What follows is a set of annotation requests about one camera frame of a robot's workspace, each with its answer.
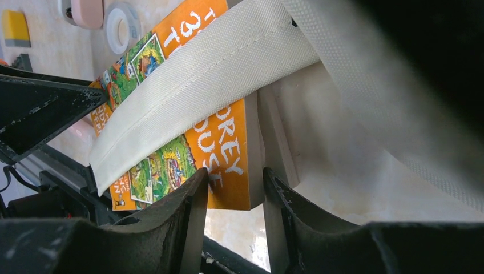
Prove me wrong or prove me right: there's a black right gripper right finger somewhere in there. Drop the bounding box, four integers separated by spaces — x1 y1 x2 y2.
263 168 483 273

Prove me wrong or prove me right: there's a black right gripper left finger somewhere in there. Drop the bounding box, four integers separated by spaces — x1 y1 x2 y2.
1 168 208 273

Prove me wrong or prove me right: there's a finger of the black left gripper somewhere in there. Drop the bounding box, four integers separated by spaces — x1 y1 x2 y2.
1 65 108 164

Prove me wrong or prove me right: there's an orange green storey treehouse book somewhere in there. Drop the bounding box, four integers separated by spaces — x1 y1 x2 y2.
91 1 260 211

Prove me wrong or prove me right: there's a cream canvas backpack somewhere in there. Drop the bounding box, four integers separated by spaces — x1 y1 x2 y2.
89 1 483 225

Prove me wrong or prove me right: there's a small round clear cap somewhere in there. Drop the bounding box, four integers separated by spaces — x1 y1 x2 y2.
103 2 142 55

